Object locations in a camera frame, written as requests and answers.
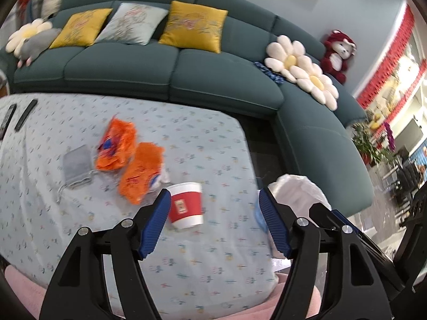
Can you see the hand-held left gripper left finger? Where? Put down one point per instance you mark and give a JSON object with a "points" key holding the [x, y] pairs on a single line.
{"points": [[153, 226]]}

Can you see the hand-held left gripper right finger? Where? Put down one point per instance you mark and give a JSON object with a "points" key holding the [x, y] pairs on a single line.
{"points": [[273, 226]]}

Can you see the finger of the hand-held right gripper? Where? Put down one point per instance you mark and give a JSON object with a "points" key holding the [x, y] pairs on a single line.
{"points": [[322, 216], [377, 256]]}

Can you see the large red paper cup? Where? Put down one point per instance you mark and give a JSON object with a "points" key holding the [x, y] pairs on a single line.
{"points": [[183, 206]]}

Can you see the bin with white plastic bag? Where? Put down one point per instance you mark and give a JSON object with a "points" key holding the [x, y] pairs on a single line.
{"points": [[297, 190]]}

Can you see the white tissue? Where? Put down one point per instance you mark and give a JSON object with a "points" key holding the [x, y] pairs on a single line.
{"points": [[163, 177]]}

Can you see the orange snack wrapper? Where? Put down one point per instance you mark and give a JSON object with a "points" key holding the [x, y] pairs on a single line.
{"points": [[115, 143], [140, 170]]}

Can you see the black dining chair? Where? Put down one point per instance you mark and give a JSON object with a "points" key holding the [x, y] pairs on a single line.
{"points": [[410, 176]]}

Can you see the green potted plant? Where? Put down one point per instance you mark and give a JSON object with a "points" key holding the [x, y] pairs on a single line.
{"points": [[365, 140]]}

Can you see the floral light blue tablecloth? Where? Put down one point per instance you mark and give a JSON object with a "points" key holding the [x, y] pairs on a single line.
{"points": [[206, 146]]}

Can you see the purple orchid plant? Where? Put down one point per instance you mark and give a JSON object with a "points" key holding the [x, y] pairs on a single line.
{"points": [[390, 136]]}

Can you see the white daisy flower cushion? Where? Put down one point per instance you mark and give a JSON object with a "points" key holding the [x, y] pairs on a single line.
{"points": [[26, 31], [288, 60], [317, 83]]}

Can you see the blue ruffled fabric band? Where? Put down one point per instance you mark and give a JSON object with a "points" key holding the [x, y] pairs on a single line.
{"points": [[268, 71]]}

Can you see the red bear plush toy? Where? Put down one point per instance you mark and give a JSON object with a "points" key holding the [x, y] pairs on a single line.
{"points": [[335, 60]]}

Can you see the teal fabric corner sofa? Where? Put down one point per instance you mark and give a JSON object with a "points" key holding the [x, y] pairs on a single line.
{"points": [[216, 76]]}

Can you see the black remote control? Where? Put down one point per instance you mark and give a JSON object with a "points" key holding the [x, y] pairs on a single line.
{"points": [[26, 115], [7, 121]]}

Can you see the yellow embroidered pillow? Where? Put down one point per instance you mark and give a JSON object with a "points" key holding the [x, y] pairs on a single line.
{"points": [[193, 26], [80, 28]]}

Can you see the pale blue embroidered pillow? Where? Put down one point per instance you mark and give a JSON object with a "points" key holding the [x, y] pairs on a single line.
{"points": [[130, 23]]}

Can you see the grey mouse plush toy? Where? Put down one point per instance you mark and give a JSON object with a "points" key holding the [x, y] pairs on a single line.
{"points": [[38, 41]]}

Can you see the red hanging ornament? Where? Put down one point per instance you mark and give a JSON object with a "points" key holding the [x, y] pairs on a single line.
{"points": [[25, 1]]}

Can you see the red wall decoration strip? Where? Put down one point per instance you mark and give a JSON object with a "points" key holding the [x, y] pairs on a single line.
{"points": [[393, 56], [403, 103]]}

